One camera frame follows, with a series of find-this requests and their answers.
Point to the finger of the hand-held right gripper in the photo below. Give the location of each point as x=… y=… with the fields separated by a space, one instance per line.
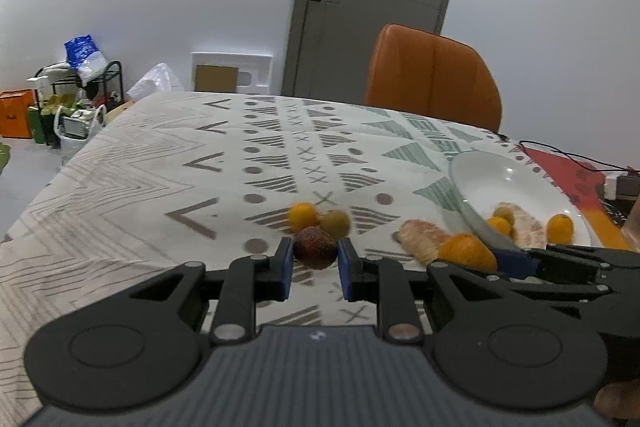
x=515 y=263
x=555 y=289

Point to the small orange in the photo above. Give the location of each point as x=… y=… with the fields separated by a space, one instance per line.
x=498 y=226
x=302 y=215

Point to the white ceramic bowl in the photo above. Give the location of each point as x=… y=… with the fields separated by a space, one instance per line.
x=500 y=177

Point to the white tote bag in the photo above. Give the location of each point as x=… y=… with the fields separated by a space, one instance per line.
x=75 y=144

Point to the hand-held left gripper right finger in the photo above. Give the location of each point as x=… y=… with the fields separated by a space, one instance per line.
x=345 y=277

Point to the orange box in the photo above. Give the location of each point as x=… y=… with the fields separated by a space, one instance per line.
x=15 y=114

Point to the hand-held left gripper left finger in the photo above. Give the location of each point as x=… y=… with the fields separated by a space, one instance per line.
x=286 y=274

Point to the clear plastic bag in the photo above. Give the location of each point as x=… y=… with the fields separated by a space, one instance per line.
x=157 y=82

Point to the peeled orange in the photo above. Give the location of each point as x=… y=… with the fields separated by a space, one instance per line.
x=525 y=227

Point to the brown cardboard sheet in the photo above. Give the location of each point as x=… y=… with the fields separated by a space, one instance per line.
x=215 y=78

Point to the patterned white tablecloth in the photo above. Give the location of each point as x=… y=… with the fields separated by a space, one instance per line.
x=150 y=187

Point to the large orange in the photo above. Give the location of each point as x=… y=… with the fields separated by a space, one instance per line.
x=467 y=253
x=560 y=228

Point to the green box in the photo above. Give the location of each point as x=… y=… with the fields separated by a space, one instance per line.
x=36 y=124

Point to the white power adapter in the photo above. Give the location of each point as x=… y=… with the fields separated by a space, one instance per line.
x=622 y=184

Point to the brown bread piece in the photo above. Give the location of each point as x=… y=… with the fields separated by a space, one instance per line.
x=422 y=239

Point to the blue and white bag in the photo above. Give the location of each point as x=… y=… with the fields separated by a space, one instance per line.
x=82 y=57

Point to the green floor mat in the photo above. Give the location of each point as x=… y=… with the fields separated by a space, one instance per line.
x=4 y=157

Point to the red orange patterned cloth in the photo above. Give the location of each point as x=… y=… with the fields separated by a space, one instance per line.
x=565 y=177

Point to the person's right hand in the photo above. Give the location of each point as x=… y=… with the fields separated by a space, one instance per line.
x=617 y=402

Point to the orange chair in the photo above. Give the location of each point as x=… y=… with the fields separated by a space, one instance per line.
x=430 y=72

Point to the black metal rack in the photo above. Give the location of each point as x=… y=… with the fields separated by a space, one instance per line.
x=116 y=72

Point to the beige paper bag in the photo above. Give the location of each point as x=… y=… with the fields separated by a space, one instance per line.
x=120 y=107

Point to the small green fruit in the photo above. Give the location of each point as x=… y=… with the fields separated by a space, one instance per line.
x=335 y=222
x=509 y=216

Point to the white foam board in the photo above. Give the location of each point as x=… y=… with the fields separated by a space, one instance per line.
x=255 y=72

